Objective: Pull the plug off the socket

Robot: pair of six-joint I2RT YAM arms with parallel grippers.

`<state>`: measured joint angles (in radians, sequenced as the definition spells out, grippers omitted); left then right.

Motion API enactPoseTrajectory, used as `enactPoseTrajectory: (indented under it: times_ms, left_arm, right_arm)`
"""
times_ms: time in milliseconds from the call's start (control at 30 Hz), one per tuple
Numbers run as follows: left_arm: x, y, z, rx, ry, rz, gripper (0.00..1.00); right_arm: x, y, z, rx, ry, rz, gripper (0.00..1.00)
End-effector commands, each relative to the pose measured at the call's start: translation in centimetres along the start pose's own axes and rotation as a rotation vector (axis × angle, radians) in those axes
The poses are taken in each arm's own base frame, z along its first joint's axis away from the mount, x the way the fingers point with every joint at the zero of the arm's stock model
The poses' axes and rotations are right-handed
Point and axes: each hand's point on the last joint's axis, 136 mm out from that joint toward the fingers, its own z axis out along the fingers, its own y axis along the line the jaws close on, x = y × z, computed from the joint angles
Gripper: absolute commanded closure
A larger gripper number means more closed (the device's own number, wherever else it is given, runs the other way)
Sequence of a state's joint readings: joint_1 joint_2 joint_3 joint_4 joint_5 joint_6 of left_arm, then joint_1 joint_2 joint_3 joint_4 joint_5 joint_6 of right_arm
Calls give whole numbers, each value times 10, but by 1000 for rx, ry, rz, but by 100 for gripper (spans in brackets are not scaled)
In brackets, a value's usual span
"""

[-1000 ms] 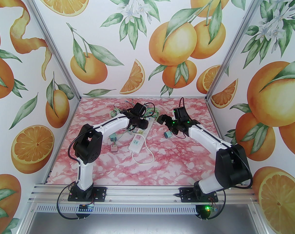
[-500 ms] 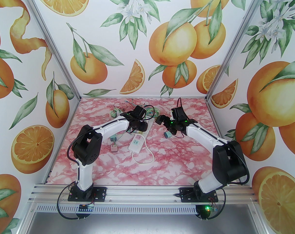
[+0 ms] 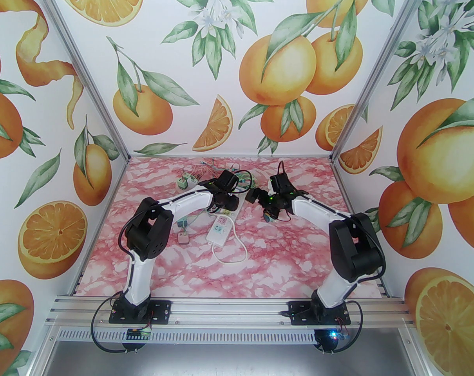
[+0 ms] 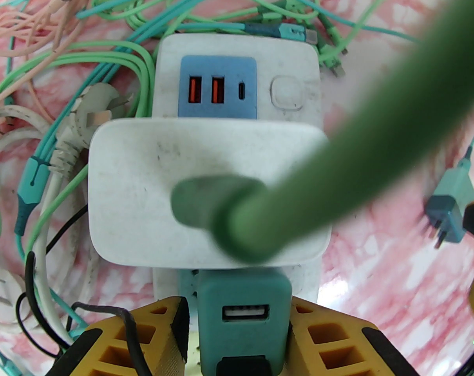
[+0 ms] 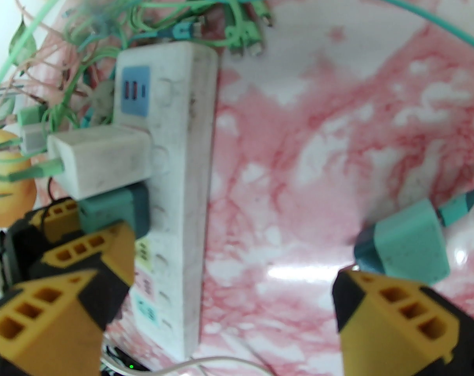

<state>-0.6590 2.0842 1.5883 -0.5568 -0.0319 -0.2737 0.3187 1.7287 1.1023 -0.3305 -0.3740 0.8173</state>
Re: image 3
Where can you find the grey power plug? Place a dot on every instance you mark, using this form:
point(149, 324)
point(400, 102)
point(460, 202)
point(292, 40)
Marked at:
point(183, 238)

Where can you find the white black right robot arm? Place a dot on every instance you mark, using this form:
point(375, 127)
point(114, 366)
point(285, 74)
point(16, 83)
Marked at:
point(333, 288)

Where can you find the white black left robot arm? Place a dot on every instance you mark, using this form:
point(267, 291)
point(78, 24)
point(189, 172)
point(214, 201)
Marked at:
point(141, 272)

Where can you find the green power plug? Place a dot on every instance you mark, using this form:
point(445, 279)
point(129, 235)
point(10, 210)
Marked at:
point(181, 184)
point(190, 179)

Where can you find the perforated metal strip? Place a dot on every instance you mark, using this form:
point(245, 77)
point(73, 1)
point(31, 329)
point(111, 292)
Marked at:
point(229, 336)

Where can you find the small controller board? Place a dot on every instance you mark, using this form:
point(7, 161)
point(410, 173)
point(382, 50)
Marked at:
point(339, 335)

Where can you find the aluminium front rail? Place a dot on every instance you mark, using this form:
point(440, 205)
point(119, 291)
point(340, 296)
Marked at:
point(229, 311)

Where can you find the slotted aluminium side rail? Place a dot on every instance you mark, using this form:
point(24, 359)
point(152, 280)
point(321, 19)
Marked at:
point(77, 284)
point(384, 286)

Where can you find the aluminium frame post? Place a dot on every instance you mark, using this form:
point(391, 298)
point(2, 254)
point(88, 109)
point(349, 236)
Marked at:
point(415, 351)
point(84, 69)
point(378, 69)
point(45, 351)

